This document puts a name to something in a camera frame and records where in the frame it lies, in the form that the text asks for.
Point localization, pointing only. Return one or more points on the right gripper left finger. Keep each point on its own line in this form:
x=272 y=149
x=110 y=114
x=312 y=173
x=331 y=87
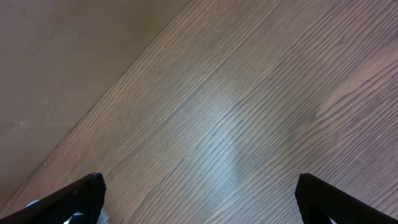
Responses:
x=79 y=202

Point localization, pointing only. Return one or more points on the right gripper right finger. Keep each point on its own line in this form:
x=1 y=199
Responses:
x=320 y=202

